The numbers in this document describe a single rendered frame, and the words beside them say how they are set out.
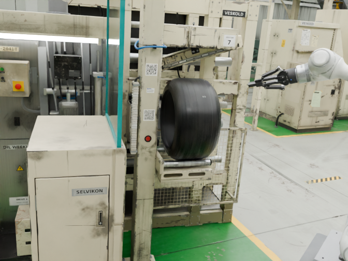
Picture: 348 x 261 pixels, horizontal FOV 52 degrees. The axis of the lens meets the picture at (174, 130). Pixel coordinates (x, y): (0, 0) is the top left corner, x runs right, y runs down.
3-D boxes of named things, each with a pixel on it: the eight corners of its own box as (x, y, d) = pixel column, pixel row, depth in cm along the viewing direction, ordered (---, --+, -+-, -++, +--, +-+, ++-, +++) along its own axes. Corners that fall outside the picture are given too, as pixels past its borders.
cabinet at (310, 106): (297, 133, 653) (309, 65, 617) (276, 125, 703) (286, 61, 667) (333, 131, 690) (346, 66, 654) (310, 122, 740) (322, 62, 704)
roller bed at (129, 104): (128, 142, 271) (129, 104, 263) (125, 136, 285) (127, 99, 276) (154, 141, 277) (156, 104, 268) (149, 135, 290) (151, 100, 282)
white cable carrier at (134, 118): (130, 154, 234) (133, 82, 220) (129, 151, 238) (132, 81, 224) (137, 154, 235) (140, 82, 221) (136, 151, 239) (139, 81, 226)
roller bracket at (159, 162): (159, 174, 230) (160, 160, 227) (147, 153, 266) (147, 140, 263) (164, 174, 231) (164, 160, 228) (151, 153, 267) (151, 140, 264)
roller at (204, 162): (161, 168, 233) (162, 162, 232) (160, 165, 237) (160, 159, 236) (211, 166, 243) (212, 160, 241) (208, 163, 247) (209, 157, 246)
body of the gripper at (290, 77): (298, 78, 178) (279, 83, 182) (295, 63, 174) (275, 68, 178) (298, 86, 172) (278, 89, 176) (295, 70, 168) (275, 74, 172)
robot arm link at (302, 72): (307, 59, 172) (294, 62, 174) (307, 68, 165) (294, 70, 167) (310, 76, 176) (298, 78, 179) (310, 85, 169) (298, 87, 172)
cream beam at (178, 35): (155, 46, 242) (157, 23, 237) (148, 43, 265) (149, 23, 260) (237, 50, 258) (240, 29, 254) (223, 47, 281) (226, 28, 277)
